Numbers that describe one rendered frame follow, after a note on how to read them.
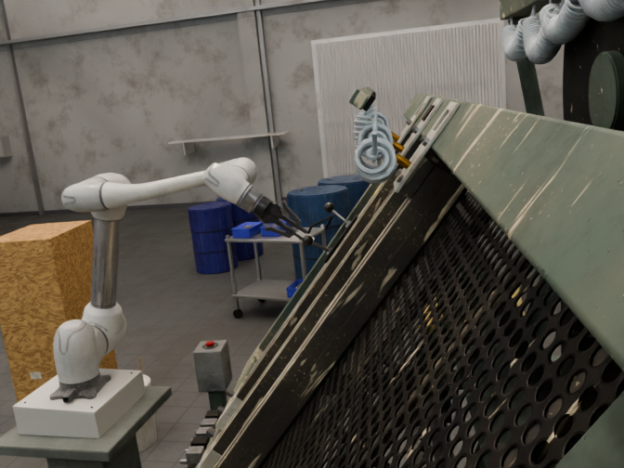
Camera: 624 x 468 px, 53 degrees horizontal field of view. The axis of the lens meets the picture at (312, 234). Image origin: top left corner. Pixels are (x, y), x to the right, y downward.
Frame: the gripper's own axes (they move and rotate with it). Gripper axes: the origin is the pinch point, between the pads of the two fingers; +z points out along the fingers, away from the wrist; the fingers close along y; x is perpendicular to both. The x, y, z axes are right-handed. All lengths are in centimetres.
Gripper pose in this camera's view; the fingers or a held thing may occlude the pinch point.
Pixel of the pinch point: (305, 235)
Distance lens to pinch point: 221.7
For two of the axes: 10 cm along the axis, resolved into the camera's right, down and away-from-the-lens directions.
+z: 8.3, 5.5, 0.5
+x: -1.0, 2.3, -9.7
